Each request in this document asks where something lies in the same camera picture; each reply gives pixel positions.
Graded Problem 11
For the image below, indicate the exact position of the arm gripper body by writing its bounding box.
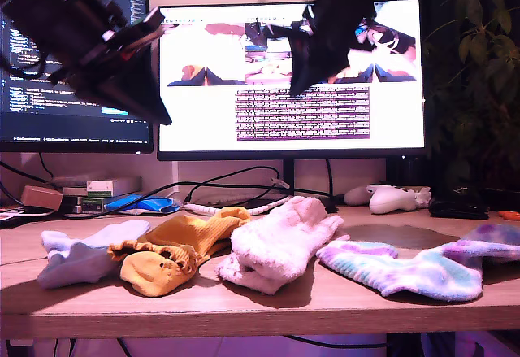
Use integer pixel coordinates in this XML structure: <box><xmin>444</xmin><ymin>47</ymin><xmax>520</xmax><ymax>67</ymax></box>
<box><xmin>24</xmin><ymin>0</ymin><xmax>167</xmax><ymax>86</ymax></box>

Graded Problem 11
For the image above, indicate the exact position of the orange ruffled sock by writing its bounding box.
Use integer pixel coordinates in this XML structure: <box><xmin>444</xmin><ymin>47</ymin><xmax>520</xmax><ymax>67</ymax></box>
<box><xmin>119</xmin><ymin>250</ymin><xmax>197</xmax><ymax>298</ymax></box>
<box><xmin>107</xmin><ymin>206</ymin><xmax>253</xmax><ymax>275</ymax></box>

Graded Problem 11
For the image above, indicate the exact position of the white pale blue sock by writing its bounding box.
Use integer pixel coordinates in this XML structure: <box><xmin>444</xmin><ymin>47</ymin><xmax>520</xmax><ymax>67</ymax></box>
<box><xmin>37</xmin><ymin>219</ymin><xmax>152</xmax><ymax>290</ymax></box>

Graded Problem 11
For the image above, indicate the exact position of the monitor showing dark code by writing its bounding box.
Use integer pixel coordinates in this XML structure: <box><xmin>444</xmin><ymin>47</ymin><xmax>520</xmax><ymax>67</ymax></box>
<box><xmin>0</xmin><ymin>0</ymin><xmax>154</xmax><ymax>155</ymax></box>

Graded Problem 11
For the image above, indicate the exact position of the monitor showing white windows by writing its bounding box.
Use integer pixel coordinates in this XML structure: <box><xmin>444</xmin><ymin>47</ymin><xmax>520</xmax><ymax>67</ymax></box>
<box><xmin>156</xmin><ymin>0</ymin><xmax>427</xmax><ymax>211</ymax></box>

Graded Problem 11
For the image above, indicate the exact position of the white green-labelled box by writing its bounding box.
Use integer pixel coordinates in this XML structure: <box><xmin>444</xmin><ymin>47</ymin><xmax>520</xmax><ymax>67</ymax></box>
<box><xmin>85</xmin><ymin>180</ymin><xmax>119</xmax><ymax>198</ymax></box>

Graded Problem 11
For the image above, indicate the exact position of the blue plastic packet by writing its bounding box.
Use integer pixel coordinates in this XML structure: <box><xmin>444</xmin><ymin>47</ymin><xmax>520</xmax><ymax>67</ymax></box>
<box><xmin>104</xmin><ymin>194</ymin><xmax>183</xmax><ymax>216</ymax></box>

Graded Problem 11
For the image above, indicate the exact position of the dark green-labelled box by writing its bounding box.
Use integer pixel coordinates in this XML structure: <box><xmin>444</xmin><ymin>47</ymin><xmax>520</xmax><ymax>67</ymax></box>
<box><xmin>60</xmin><ymin>194</ymin><xmax>107</xmax><ymax>215</ymax></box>

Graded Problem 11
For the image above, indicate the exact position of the small brown box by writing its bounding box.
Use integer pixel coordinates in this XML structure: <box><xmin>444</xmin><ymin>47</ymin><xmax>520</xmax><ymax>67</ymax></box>
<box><xmin>19</xmin><ymin>185</ymin><xmax>64</xmax><ymax>211</ymax></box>

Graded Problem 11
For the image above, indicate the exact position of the white rounded controller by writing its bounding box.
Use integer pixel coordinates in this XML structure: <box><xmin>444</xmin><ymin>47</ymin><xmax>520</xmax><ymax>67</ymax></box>
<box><xmin>343</xmin><ymin>185</ymin><xmax>373</xmax><ymax>207</ymax></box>

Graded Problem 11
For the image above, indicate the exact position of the green potted plant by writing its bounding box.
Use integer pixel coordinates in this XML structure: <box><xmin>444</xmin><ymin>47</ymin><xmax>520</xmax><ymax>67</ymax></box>
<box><xmin>422</xmin><ymin>0</ymin><xmax>520</xmax><ymax>207</ymax></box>

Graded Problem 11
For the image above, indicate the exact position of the white game controller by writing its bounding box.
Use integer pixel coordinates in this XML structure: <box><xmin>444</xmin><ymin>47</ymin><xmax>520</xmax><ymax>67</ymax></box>
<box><xmin>367</xmin><ymin>185</ymin><xmax>432</xmax><ymax>215</ymax></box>

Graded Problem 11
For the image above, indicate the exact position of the black patterned pad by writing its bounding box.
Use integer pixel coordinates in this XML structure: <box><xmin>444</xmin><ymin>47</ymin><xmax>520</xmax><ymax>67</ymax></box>
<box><xmin>0</xmin><ymin>205</ymin><xmax>62</xmax><ymax>230</ymax></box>

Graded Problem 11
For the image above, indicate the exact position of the black flat case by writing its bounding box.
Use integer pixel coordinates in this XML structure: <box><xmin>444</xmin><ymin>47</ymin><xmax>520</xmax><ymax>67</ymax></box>
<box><xmin>428</xmin><ymin>197</ymin><xmax>492</xmax><ymax>220</ymax></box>

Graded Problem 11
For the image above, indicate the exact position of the pastel tie-dye sock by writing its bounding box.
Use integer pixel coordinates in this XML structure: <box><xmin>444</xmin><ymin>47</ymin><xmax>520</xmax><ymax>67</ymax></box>
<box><xmin>440</xmin><ymin>222</ymin><xmax>520</xmax><ymax>260</ymax></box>
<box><xmin>315</xmin><ymin>239</ymin><xmax>484</xmax><ymax>303</ymax></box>

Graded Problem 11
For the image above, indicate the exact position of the black code monitor cable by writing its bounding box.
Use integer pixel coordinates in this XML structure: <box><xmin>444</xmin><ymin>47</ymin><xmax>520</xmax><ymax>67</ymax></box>
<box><xmin>38</xmin><ymin>152</ymin><xmax>54</xmax><ymax>179</ymax></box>

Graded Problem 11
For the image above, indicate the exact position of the long black desk cable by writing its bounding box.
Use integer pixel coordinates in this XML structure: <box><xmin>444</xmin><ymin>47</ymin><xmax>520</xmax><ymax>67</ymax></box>
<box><xmin>60</xmin><ymin>180</ymin><xmax>338</xmax><ymax>218</ymax></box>

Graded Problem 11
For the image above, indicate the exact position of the looped black desk cable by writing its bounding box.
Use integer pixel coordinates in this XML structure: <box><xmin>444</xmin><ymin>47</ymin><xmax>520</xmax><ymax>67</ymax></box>
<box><xmin>184</xmin><ymin>164</ymin><xmax>282</xmax><ymax>208</ymax></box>

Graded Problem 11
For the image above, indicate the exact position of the slanting black cable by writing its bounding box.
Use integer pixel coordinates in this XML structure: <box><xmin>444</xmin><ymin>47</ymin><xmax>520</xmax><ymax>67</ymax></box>
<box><xmin>0</xmin><ymin>160</ymin><xmax>54</xmax><ymax>185</ymax></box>

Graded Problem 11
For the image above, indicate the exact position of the white spiral cable wrap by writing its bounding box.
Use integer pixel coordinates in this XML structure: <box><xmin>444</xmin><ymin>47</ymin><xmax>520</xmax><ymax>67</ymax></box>
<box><xmin>182</xmin><ymin>194</ymin><xmax>294</xmax><ymax>217</ymax></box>

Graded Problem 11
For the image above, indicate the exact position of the black cable under table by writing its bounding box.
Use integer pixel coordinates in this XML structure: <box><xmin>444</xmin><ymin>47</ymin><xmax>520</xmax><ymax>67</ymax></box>
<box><xmin>284</xmin><ymin>334</ymin><xmax>387</xmax><ymax>350</ymax></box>

